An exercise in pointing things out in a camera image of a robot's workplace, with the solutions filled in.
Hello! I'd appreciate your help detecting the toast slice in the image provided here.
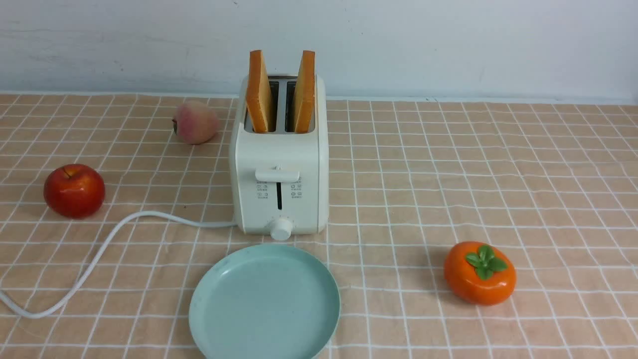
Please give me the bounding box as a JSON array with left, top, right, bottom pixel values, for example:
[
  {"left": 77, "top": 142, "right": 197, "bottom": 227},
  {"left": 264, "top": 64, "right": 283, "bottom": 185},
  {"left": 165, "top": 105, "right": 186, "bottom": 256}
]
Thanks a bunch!
[
  {"left": 293, "top": 50, "right": 316, "bottom": 134},
  {"left": 246, "top": 50, "right": 274, "bottom": 133}
]

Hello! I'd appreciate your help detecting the white two-slot toaster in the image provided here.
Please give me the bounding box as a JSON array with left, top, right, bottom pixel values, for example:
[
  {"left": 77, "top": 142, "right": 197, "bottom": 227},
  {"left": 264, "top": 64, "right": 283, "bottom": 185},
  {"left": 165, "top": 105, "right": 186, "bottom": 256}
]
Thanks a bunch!
[{"left": 229, "top": 75, "right": 329, "bottom": 241}]

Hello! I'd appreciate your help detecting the light green round plate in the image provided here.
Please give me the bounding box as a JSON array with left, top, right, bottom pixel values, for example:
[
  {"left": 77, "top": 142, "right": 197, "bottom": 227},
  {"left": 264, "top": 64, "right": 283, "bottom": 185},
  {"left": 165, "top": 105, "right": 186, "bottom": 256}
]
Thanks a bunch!
[{"left": 188, "top": 243, "right": 341, "bottom": 359}]

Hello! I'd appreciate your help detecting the pink peach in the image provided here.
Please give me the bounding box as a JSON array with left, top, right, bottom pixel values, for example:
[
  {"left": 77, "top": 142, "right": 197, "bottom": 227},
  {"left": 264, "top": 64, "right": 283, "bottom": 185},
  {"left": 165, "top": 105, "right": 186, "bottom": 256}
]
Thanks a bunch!
[{"left": 172, "top": 101, "right": 220, "bottom": 145}]

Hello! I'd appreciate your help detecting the orange persimmon with green leaf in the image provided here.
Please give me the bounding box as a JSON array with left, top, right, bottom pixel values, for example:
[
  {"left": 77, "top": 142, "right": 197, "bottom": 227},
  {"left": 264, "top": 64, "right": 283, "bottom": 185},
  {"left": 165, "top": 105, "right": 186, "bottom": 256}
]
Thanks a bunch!
[{"left": 444, "top": 241, "right": 517, "bottom": 305}]

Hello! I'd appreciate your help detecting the checkered orange tablecloth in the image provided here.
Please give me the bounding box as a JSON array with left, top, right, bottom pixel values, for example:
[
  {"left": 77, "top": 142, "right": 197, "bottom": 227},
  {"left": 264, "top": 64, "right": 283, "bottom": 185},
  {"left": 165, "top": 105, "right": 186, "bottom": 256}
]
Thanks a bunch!
[{"left": 0, "top": 95, "right": 638, "bottom": 359}]

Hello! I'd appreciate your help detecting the red apple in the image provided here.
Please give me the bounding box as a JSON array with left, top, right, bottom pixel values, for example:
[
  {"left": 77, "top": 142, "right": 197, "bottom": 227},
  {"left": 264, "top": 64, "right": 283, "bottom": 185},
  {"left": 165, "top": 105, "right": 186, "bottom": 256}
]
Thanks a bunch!
[{"left": 43, "top": 164, "right": 106, "bottom": 219}]

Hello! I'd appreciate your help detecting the white toaster power cord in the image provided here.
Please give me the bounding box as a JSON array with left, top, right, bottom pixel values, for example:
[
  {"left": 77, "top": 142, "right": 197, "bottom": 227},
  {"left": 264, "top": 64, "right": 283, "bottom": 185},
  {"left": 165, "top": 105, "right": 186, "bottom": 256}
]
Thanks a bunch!
[{"left": 0, "top": 210, "right": 237, "bottom": 319}]

